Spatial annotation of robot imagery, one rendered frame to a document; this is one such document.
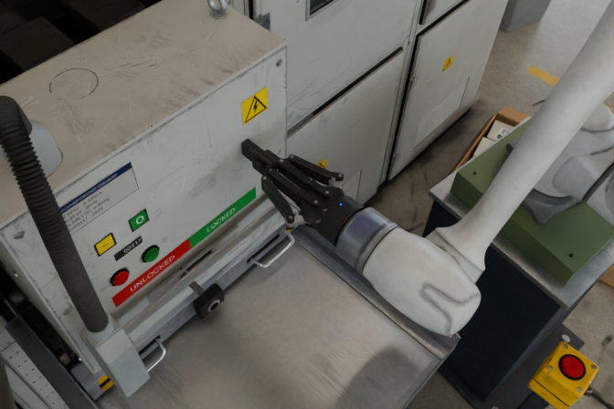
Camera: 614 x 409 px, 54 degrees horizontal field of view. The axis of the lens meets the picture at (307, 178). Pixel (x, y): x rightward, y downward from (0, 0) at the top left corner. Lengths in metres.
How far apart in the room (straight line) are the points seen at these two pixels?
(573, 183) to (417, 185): 1.22
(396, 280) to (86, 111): 0.49
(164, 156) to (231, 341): 0.49
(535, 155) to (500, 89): 2.19
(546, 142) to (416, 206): 1.63
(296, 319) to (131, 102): 0.60
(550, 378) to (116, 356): 0.79
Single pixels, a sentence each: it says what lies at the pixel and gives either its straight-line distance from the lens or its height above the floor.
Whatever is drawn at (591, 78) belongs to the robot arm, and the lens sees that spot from 0.89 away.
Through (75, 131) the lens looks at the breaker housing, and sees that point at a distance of 0.86.
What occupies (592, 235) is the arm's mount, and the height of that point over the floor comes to 0.81.
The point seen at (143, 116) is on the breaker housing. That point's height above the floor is 1.39.
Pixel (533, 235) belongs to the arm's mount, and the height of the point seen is 0.82.
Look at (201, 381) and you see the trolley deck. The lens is 1.22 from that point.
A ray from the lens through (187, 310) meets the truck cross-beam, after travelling 1.22.
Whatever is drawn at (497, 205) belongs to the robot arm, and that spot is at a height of 1.24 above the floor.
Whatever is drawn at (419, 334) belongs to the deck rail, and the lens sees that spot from 1.27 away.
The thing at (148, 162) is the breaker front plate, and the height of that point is 1.34.
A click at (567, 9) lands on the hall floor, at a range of 3.77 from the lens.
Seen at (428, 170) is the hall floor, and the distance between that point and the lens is 2.64.
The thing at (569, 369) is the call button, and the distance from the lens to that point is 1.27.
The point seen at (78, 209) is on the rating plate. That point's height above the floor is 1.34.
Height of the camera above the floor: 1.99
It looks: 52 degrees down
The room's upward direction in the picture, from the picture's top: 3 degrees clockwise
